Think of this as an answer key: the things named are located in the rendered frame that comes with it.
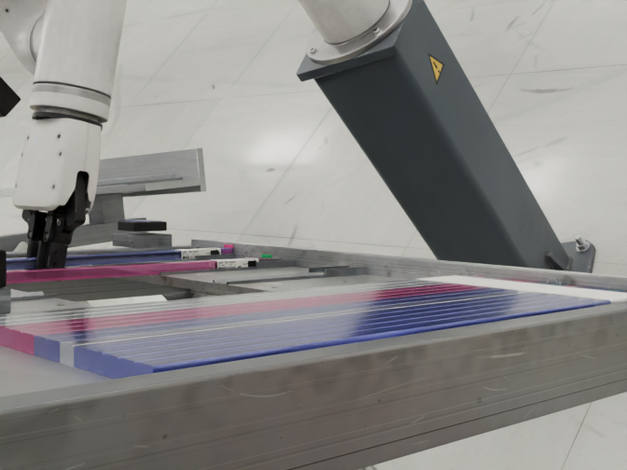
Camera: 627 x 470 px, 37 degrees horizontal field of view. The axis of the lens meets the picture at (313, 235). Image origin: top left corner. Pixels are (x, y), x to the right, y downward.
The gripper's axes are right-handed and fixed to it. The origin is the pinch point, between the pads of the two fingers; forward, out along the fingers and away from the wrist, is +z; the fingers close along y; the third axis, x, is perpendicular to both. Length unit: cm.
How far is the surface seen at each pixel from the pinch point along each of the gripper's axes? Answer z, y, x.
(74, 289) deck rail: 3.0, -8.1, 8.7
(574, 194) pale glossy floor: -30, -13, 128
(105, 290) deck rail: 2.7, -8.1, 13.1
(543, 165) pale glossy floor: -37, -25, 133
